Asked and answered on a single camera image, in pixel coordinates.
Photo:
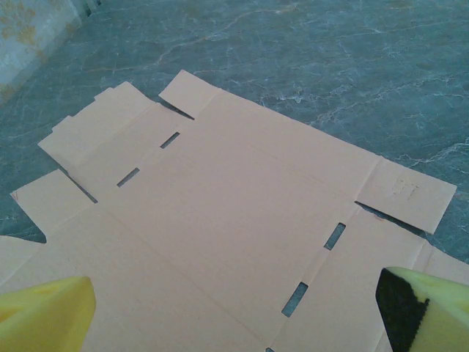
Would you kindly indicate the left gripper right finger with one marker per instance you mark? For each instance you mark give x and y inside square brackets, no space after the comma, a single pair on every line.
[432,315]

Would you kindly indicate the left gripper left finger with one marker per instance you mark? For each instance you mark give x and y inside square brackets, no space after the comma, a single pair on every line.
[44,315]

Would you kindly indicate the orange cloth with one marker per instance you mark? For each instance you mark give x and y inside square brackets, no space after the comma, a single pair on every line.
[227,205]

